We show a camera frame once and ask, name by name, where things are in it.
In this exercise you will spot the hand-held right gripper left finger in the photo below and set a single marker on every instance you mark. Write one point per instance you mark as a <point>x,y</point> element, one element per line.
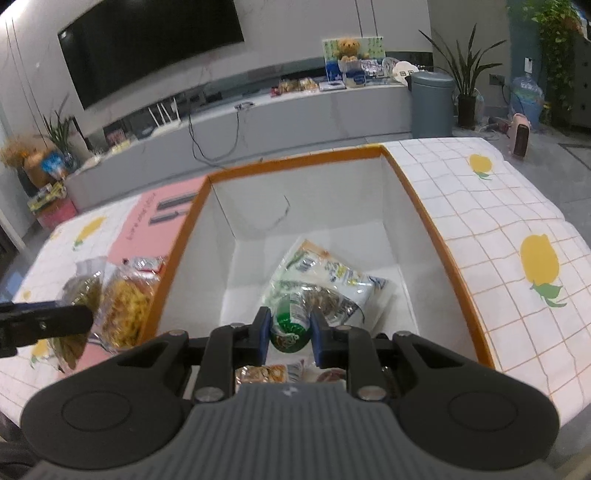
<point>261,334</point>

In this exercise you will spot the white blue snack packet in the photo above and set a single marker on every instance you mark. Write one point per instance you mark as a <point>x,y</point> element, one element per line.
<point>341,272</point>

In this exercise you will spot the greenish clear snack bag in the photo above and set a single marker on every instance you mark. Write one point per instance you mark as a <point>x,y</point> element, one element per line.
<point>81,295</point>

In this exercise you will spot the pink space heater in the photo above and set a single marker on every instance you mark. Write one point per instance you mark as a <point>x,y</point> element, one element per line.
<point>519,136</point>

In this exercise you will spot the white green snack packet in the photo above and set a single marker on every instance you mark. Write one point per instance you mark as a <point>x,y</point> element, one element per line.
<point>279,284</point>

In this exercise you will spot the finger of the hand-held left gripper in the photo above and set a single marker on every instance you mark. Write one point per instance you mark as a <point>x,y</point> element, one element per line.
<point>51,323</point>

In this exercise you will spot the green white gift box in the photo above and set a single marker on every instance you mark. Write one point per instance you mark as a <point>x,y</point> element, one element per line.
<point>375,48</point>

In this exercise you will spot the slender-leaf plant in vase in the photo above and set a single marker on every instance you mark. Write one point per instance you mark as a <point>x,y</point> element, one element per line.
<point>60,131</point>

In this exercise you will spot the orange cardboard box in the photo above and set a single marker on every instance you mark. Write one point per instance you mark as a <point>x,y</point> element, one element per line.
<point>323,194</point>

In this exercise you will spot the bushy leafy green plant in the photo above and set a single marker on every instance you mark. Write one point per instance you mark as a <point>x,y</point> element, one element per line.
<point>554,27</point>

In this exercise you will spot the gold round vase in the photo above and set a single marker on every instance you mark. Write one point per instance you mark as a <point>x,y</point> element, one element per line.
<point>34,168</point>

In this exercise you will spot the yellow twisted snack bag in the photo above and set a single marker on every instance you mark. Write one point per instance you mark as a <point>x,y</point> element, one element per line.
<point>124,309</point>

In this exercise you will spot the stack of yellow black packets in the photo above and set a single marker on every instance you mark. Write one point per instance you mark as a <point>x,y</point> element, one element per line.
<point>46,196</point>

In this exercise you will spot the dried yellow flowers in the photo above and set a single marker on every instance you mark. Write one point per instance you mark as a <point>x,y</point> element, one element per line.
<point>18,150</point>

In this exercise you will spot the grey storage cabinet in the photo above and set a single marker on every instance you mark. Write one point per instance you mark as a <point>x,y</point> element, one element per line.
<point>581,83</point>

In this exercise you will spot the pink printed mat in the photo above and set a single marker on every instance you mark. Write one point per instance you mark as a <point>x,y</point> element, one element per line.
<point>138,230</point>

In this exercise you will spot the red stick snack bag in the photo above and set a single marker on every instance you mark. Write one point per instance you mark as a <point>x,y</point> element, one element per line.
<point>263,374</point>

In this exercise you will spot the blue snack bag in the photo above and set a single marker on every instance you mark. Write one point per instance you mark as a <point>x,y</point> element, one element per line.
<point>53,165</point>

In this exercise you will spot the long-leaf plant in dark pot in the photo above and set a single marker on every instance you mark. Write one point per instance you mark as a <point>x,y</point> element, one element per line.
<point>466,110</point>

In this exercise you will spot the white television console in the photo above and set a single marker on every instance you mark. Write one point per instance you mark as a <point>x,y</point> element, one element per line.
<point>300,120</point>

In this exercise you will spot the pile of wrapped candies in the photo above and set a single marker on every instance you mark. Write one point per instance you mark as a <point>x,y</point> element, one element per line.
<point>298,86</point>

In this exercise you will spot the small photo frame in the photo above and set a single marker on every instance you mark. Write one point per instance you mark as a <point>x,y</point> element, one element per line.
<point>115,137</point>

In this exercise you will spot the pink stool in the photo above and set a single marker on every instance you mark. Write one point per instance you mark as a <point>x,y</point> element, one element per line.
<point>57,214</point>

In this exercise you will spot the black wall television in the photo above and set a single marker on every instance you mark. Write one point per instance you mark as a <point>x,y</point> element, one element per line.
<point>152,41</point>

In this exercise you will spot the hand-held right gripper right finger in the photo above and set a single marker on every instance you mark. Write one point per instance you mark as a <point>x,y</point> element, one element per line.
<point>319,339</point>

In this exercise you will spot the white router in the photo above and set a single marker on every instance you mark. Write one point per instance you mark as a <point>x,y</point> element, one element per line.
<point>164,128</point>

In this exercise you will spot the brown teddy bear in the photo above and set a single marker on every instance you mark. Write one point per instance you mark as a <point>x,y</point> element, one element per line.
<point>348,50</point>

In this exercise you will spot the grey blue trash bin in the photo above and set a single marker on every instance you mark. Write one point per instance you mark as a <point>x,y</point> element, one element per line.
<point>431,106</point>

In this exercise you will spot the dark green snack packet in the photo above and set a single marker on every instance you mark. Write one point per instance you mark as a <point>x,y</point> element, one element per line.
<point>291,330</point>

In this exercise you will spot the blue round tin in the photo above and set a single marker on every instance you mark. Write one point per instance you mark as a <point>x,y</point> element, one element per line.
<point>356,81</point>

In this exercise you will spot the blue water jug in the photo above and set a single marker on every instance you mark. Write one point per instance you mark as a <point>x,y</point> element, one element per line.
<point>526,99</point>

